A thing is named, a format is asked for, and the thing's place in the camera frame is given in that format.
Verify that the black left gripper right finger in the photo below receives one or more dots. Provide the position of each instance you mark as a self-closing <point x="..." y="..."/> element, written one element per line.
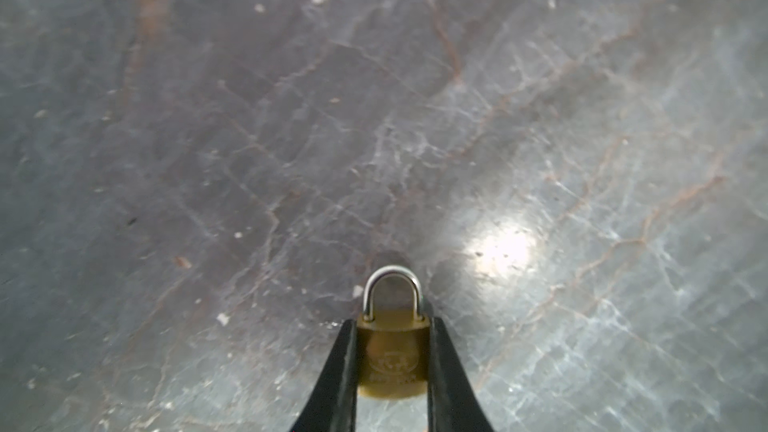
<point x="452" y="404"/>

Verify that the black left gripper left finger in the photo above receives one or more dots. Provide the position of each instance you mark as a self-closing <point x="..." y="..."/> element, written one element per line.
<point x="331" y="406"/>

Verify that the brass padlock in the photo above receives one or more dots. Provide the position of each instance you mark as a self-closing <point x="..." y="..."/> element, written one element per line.
<point x="393" y="344"/>

